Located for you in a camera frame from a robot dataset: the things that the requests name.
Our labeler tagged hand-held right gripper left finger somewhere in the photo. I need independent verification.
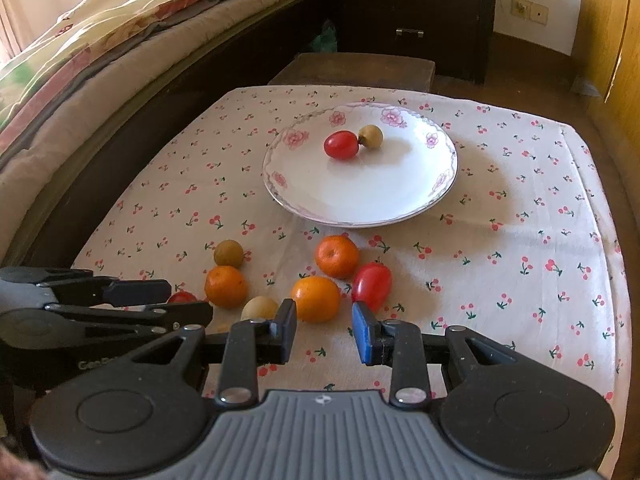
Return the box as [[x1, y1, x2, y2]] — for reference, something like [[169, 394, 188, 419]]
[[131, 298, 298, 409]]

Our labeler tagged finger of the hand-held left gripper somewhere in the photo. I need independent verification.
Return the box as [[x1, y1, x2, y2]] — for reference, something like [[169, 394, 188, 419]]
[[45, 301, 214, 346], [37, 269, 172, 307]]

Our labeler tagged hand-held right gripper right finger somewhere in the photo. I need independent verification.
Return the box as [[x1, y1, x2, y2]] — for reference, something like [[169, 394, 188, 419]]
[[351, 301, 521, 408]]

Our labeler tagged large pale longan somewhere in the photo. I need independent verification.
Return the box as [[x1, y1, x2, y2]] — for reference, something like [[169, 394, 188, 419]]
[[241, 296, 279, 322]]

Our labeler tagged orange mandarin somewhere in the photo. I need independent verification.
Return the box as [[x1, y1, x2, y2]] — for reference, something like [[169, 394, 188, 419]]
[[204, 265, 249, 309], [314, 235, 361, 279], [291, 276, 342, 323]]

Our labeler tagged long red cherry tomato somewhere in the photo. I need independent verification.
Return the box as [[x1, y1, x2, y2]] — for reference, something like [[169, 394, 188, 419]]
[[351, 262, 393, 312]]

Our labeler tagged brown longan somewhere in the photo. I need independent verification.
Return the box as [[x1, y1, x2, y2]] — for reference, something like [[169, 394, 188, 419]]
[[213, 239, 245, 268]]

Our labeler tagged white floral plate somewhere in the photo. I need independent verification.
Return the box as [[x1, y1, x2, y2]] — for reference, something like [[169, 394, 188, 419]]
[[262, 102, 459, 227]]

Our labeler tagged cherry print tablecloth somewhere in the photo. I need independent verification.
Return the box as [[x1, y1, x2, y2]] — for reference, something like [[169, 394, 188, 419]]
[[71, 86, 632, 479]]

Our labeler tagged round red cherry tomato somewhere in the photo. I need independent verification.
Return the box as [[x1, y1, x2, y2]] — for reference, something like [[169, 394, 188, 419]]
[[323, 130, 360, 161]]

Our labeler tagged small tan longan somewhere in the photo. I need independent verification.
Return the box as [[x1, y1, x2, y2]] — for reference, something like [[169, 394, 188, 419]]
[[358, 124, 384, 150]]

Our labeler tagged brown wooden stool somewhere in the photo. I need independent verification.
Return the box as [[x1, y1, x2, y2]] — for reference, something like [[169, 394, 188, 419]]
[[267, 52, 436, 93]]

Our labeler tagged floral quilt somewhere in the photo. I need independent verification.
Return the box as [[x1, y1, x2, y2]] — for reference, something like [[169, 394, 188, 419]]
[[0, 0, 316, 131]]

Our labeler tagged pink curtain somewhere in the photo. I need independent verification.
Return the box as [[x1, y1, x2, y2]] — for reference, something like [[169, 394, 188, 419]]
[[0, 0, 38, 66]]

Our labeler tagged green plastic bag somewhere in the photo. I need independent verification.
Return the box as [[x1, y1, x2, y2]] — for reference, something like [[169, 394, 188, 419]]
[[310, 22, 338, 53]]

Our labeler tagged dark wooden nightstand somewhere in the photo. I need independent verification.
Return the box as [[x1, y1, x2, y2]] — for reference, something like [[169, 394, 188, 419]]
[[320, 0, 498, 85]]

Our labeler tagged light wooden wardrobe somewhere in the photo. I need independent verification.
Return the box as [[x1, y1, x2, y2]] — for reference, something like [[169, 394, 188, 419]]
[[570, 0, 640, 126]]

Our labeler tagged beige wall socket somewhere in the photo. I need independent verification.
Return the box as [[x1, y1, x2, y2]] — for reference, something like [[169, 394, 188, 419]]
[[510, 0, 549, 24]]

